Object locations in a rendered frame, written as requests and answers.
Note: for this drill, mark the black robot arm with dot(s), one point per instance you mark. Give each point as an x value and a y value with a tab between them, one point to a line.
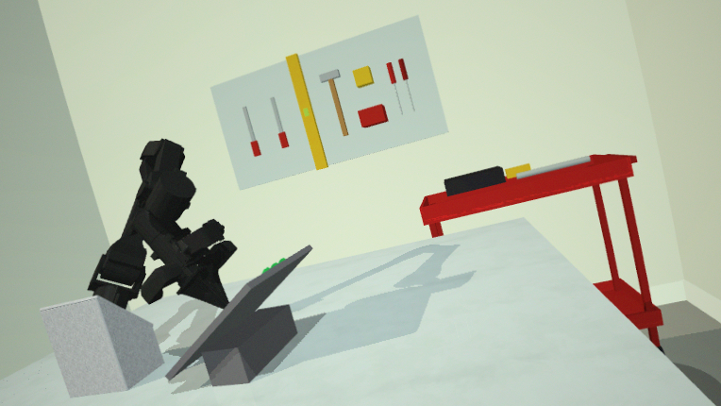
165	193

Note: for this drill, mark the grey switch panel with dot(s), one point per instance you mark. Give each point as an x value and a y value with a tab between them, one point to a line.
242	340

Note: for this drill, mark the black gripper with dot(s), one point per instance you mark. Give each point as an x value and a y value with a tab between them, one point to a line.
198	278

